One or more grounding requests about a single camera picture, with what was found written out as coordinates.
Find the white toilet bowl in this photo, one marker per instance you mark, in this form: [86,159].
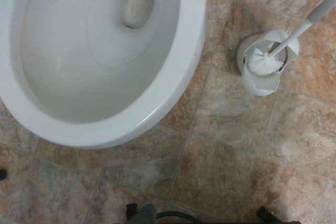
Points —
[170,90]

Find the white toilet brush holder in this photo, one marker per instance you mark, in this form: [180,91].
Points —
[258,86]

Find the black stand foot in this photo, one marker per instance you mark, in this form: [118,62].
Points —
[265,214]
[132,210]

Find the small black floor object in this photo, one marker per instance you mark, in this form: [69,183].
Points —
[2,174]

